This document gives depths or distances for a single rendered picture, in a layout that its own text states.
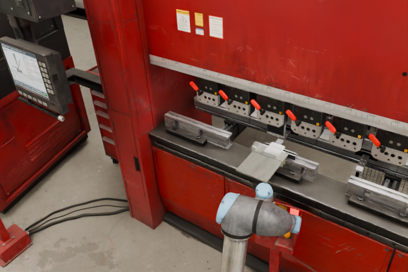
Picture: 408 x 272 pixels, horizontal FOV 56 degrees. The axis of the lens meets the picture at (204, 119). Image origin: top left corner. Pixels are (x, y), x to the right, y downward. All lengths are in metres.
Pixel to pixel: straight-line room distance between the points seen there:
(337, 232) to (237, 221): 0.97
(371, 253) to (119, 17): 1.80
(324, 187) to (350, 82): 0.65
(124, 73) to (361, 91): 1.29
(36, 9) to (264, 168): 1.38
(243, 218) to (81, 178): 2.59
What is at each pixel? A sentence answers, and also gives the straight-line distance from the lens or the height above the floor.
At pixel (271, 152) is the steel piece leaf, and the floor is 1.00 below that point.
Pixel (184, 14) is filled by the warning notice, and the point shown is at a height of 1.70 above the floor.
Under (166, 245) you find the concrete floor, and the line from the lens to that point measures 3.02.
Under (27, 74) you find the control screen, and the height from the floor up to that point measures 1.43.
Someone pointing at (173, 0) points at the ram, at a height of 1.76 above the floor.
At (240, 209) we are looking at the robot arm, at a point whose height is 1.39.
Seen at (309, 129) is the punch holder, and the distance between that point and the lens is 2.00.
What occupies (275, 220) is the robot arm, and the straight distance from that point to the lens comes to 1.32.
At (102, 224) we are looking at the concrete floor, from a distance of 3.27.
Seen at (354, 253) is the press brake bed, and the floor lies 0.62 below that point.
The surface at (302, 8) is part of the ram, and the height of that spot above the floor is 1.82.
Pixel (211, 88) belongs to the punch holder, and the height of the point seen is 1.29.
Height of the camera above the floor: 2.36
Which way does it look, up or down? 34 degrees down
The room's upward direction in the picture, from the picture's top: 3 degrees counter-clockwise
